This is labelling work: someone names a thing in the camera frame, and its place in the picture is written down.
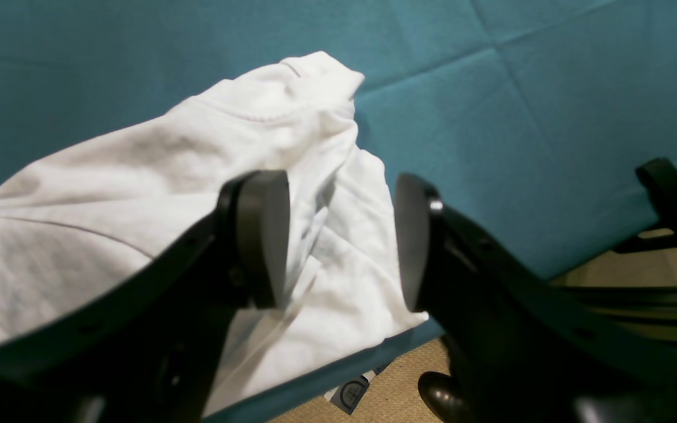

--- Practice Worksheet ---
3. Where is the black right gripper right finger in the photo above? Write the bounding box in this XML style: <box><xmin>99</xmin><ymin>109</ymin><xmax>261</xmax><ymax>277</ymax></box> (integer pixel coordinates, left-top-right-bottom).
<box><xmin>394</xmin><ymin>173</ymin><xmax>677</xmax><ymax>422</ymax></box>

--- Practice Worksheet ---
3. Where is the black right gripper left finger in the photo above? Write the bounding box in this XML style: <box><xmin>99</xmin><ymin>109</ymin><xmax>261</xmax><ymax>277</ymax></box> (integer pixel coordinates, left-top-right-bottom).
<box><xmin>0</xmin><ymin>170</ymin><xmax>290</xmax><ymax>422</ymax></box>

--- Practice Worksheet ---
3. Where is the white T-shirt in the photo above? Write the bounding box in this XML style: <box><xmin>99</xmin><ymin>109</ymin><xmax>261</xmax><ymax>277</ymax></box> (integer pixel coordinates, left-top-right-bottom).
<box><xmin>0</xmin><ymin>52</ymin><xmax>428</xmax><ymax>415</ymax></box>

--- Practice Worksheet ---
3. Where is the brown leather shoe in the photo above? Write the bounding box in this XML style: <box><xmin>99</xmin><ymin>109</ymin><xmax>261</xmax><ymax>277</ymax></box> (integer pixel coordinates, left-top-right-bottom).
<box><xmin>417</xmin><ymin>371</ymin><xmax>470</xmax><ymax>422</ymax></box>

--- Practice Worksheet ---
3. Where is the teal table cloth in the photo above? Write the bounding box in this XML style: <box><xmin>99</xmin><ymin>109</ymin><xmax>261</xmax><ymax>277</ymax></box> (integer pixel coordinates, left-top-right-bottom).
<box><xmin>0</xmin><ymin>0</ymin><xmax>677</xmax><ymax>423</ymax></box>

